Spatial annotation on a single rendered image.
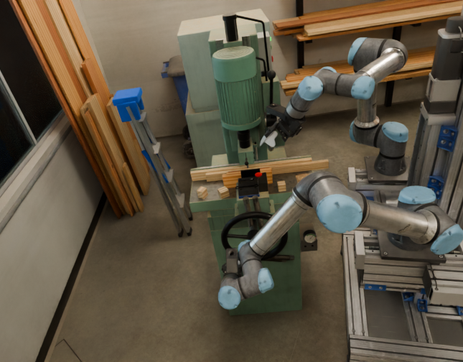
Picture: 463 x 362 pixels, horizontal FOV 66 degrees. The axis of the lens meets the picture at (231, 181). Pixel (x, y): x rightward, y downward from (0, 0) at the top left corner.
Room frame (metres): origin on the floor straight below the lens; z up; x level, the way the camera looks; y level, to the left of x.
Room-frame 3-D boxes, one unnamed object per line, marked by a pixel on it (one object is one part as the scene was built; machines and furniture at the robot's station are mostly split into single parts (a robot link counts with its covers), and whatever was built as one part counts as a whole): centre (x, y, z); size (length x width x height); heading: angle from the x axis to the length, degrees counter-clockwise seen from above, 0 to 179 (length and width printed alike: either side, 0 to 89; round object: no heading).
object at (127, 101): (2.19, 0.50, 0.58); 0.27 x 0.25 x 1.16; 88
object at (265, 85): (1.65, -0.26, 1.23); 0.09 x 0.08 x 0.15; 175
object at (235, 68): (1.45, -0.09, 1.35); 0.18 x 0.18 x 0.31
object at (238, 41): (1.58, -0.10, 1.54); 0.08 x 0.08 x 0.17; 85
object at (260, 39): (1.75, -0.26, 1.40); 0.10 x 0.06 x 0.16; 175
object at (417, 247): (0.96, -0.66, 0.87); 0.15 x 0.15 x 0.10
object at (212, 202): (1.34, -0.09, 0.87); 0.61 x 0.30 x 0.06; 85
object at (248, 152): (1.47, -0.10, 1.03); 0.14 x 0.07 x 0.09; 175
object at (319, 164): (1.44, -0.18, 0.92); 0.60 x 0.02 x 0.04; 85
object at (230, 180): (1.37, -0.08, 0.94); 0.23 x 0.02 x 0.07; 85
